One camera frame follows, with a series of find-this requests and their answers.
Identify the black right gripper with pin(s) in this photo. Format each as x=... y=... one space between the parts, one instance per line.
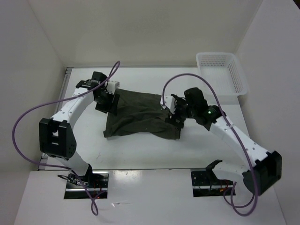
x=179 y=101

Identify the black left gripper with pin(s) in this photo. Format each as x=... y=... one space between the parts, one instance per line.
x=107 y=108

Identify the olive green shorts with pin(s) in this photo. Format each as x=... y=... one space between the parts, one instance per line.
x=140 y=113

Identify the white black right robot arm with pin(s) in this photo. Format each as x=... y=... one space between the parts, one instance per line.
x=263 y=167

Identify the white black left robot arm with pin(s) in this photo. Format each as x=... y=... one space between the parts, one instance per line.
x=56 y=137

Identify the white perforated plastic basket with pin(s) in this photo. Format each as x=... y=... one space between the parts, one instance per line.
x=223 y=71

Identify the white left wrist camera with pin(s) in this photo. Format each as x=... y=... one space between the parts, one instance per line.
x=111 y=86

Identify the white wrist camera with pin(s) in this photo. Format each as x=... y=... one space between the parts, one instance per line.
x=111 y=86
x=168 y=102

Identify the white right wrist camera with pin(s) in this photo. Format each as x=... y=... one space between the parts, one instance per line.
x=168 y=102

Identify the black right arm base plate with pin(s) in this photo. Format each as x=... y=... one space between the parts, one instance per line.
x=204 y=186

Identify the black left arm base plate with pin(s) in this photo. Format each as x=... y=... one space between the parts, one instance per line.
x=98 y=188

